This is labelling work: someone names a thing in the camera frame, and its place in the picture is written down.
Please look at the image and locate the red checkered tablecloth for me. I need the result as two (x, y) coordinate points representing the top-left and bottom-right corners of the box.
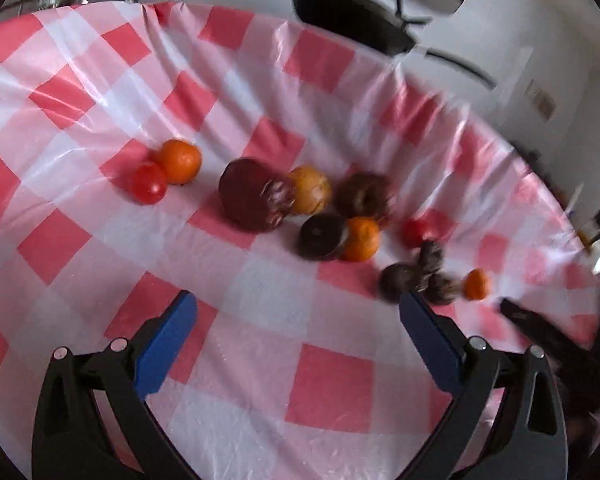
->
(0, 2), (600, 479)

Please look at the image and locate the dark mangosteen back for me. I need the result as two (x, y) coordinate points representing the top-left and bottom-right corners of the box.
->
(417, 240), (444, 274)

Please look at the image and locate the small red tomato back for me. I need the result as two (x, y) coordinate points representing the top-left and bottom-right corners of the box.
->
(400, 218), (439, 249)

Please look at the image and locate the yellow striped pepino melon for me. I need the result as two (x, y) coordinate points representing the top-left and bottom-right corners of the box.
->
(288, 165), (332, 216)

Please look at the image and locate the brown red apple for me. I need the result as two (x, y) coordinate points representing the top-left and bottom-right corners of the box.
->
(332, 171), (396, 226)

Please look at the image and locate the wall power socket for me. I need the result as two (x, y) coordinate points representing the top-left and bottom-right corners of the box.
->
(524, 79), (557, 122)

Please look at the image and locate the dark red wrinkled apple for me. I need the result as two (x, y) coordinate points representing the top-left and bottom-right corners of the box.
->
(219, 157), (296, 233)

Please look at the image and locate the dark mangosteen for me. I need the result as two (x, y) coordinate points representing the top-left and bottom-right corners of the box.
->
(422, 272), (462, 307)
(417, 240), (444, 274)
(378, 262), (429, 304)
(296, 214), (348, 261)

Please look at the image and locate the small orange tangerine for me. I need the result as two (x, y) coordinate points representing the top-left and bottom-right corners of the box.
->
(463, 268), (491, 301)

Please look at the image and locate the black wok pan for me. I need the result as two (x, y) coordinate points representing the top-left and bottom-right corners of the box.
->
(292, 0), (498, 90)

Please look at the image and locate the dark mangosteen front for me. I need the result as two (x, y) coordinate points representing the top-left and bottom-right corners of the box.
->
(378, 262), (429, 304)

